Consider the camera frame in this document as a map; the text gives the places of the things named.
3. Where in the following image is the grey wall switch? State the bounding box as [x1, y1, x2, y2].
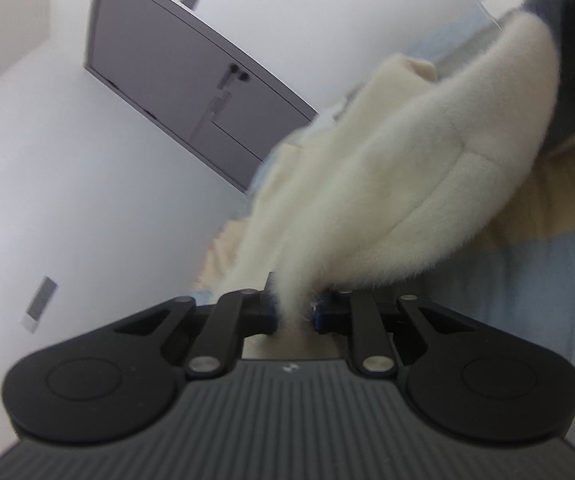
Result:
[22, 276, 59, 335]

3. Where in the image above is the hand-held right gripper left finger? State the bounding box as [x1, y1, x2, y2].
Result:
[112, 272, 281, 380]

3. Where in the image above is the grey door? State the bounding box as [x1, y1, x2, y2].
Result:
[84, 0, 319, 196]

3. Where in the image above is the cream sweater with blue-grey stripes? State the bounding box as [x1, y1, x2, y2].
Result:
[225, 0, 575, 333]

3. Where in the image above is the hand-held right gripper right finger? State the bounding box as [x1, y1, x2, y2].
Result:
[311, 289, 474, 377]

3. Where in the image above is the patchwork bed blanket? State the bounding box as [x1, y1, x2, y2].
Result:
[192, 10, 575, 466]

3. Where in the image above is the black door handle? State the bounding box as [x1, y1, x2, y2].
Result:
[220, 62, 251, 86]

